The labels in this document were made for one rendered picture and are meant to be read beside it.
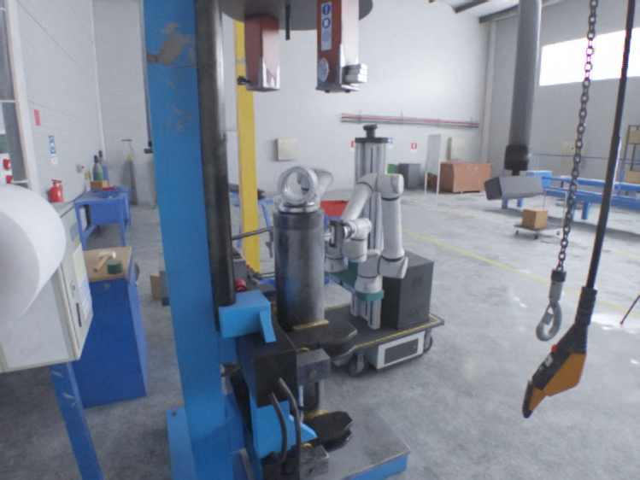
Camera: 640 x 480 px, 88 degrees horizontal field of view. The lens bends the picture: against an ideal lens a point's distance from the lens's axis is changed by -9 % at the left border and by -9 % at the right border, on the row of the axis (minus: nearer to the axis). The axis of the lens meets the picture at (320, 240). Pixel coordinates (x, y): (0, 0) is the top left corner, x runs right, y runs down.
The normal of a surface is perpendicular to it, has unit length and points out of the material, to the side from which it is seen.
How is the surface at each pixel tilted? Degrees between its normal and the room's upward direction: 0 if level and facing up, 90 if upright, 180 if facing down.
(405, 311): 90
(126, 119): 90
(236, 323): 90
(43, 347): 90
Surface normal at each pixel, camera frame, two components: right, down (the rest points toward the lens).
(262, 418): 0.41, 0.24
